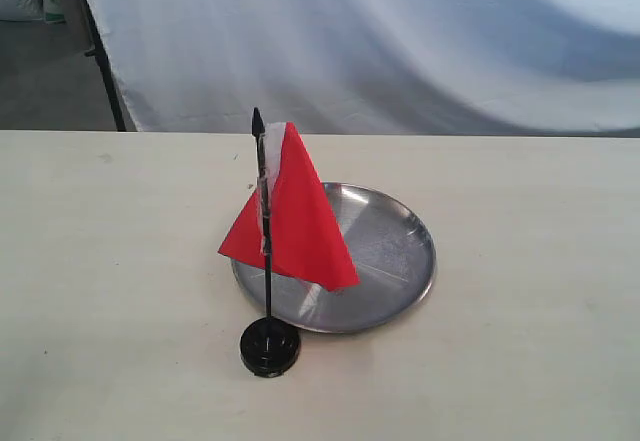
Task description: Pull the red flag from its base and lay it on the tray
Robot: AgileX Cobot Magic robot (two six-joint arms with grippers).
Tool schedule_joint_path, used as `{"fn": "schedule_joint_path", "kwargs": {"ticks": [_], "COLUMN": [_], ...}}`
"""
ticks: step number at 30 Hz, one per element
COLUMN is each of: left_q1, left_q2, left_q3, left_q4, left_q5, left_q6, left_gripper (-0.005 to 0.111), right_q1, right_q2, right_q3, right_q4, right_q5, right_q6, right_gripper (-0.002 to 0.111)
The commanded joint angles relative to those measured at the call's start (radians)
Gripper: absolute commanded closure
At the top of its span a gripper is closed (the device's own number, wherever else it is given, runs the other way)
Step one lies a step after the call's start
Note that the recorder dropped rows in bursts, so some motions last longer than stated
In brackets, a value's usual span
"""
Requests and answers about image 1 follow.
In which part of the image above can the dark round object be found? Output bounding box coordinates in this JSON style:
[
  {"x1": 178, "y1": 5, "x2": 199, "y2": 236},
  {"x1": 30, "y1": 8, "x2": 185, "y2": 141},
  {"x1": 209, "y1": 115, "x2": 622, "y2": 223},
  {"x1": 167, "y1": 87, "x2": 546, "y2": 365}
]
[{"x1": 239, "y1": 317, "x2": 301, "y2": 378}]

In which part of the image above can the black backdrop stand pole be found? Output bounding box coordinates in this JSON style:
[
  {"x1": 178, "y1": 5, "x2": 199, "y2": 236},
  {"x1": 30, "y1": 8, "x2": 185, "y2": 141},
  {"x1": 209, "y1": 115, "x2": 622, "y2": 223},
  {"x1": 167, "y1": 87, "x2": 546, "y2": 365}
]
[{"x1": 81, "y1": 0, "x2": 127, "y2": 132}]

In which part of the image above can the round silver metal plate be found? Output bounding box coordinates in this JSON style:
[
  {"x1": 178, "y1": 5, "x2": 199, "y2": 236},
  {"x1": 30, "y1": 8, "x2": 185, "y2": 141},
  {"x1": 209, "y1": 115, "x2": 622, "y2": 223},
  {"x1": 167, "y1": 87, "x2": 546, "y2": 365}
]
[{"x1": 231, "y1": 183, "x2": 436, "y2": 334}]

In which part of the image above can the white backdrop cloth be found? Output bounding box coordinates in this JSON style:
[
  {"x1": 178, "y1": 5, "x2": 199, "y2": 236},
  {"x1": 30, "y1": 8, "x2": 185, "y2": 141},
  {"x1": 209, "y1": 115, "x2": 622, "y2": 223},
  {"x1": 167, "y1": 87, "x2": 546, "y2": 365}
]
[{"x1": 87, "y1": 0, "x2": 639, "y2": 136}]

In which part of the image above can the green and white sack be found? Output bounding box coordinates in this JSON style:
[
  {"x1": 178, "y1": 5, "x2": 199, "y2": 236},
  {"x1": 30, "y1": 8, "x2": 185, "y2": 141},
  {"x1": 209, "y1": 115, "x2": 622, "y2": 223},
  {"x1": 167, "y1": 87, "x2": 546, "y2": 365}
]
[{"x1": 43, "y1": 0, "x2": 65, "y2": 24}]

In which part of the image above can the red flag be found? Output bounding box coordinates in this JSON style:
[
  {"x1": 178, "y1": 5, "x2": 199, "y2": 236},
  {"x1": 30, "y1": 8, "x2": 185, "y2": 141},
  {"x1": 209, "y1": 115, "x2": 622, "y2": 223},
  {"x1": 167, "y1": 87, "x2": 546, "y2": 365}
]
[{"x1": 218, "y1": 108, "x2": 359, "y2": 316}]

